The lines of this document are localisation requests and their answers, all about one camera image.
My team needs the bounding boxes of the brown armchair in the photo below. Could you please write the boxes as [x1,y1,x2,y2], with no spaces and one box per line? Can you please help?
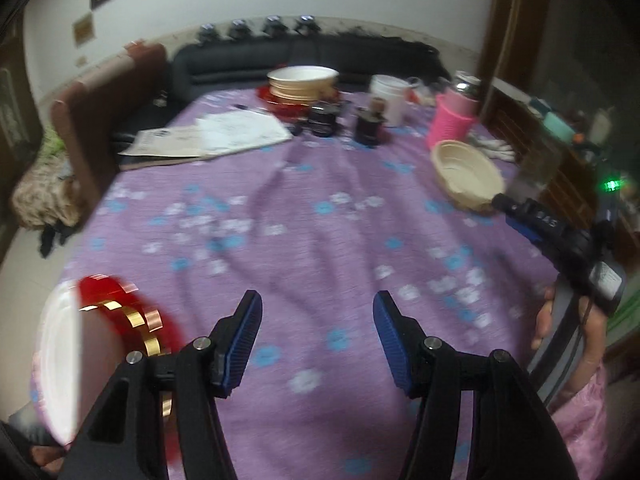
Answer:
[50,42,168,201]

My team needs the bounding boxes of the purple floral tablecloth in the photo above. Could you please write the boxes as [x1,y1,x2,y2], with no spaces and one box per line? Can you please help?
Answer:
[30,87,601,480]

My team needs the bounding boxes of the printed paper envelope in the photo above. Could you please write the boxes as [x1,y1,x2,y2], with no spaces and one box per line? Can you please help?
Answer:
[118,127,211,158]

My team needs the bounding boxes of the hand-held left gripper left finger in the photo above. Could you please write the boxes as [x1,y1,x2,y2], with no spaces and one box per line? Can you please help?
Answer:
[60,290,263,480]

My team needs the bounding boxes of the framed wall plaque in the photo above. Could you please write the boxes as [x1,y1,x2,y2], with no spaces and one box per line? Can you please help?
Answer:
[72,14,96,47]

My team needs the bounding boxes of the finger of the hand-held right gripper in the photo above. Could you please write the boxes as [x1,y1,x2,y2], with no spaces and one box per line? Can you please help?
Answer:
[492,194,582,262]

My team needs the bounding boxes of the white cup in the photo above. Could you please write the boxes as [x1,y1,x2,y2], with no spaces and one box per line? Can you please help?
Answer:
[370,74,418,127]

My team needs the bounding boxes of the black leather sofa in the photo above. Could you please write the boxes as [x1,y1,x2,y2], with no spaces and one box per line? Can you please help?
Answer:
[171,35,446,106]

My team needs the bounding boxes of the brown wooden door frame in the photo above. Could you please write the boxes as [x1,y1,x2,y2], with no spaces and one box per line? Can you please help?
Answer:
[477,0,538,121]

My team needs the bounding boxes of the floral blanket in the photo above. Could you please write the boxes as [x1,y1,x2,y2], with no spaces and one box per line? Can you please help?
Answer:
[12,125,83,231]

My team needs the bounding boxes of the clear bottle green lid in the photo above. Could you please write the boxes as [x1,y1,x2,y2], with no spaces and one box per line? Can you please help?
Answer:
[507,111,576,201]

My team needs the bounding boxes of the newspapers and papers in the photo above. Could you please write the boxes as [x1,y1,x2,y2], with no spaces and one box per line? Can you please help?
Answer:
[195,111,293,153]

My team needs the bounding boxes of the white gloves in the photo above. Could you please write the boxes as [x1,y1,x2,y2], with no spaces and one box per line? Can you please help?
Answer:
[470,132,516,158]

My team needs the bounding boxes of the red scalloped plate gold rim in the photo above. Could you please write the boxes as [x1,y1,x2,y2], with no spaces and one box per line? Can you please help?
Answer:
[75,274,177,461]

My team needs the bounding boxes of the black jar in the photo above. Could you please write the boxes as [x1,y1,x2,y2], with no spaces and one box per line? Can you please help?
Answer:
[306,101,346,137]

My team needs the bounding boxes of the beige plastic bowl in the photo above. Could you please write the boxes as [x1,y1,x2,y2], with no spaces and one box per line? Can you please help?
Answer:
[270,85,338,104]
[431,140,507,211]

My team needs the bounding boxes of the wooden side cabinet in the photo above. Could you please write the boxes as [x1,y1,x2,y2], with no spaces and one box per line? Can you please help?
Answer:
[487,80,618,241]

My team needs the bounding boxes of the white bowl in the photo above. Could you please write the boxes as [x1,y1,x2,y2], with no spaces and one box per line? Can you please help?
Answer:
[39,280,83,448]
[266,66,339,92]

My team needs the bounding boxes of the dark jar brown lid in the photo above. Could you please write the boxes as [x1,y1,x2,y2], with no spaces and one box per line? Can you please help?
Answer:
[354,100,388,147]

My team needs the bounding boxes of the dark cloth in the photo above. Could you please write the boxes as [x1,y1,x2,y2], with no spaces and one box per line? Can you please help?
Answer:
[39,222,77,259]

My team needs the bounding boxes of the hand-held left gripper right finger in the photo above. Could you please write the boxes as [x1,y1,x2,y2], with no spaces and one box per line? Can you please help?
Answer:
[372,290,571,480]

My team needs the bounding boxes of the person's right forearm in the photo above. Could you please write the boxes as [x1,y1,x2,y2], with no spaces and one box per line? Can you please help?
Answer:
[550,365,610,480]

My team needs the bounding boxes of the person's right hand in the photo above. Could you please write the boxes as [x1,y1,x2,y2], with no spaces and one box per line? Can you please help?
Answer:
[532,285,608,401]

